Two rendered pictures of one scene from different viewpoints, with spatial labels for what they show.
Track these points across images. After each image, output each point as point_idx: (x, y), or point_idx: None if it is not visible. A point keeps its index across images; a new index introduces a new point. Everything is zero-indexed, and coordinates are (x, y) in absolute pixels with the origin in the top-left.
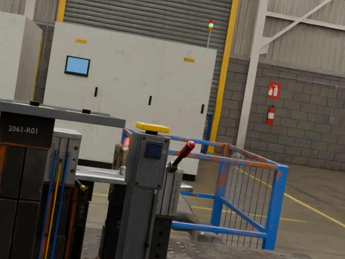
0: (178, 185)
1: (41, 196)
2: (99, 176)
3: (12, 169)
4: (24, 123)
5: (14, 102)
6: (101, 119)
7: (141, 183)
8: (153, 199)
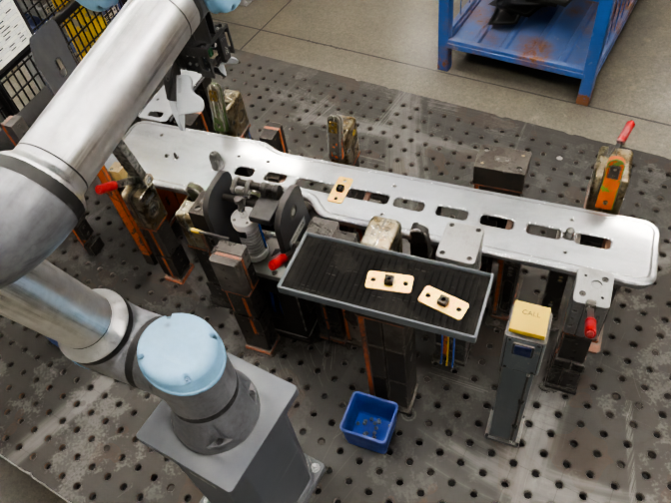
0: (599, 318)
1: None
2: (522, 259)
3: (372, 331)
4: None
5: (381, 251)
6: (446, 332)
7: (510, 367)
8: (526, 379)
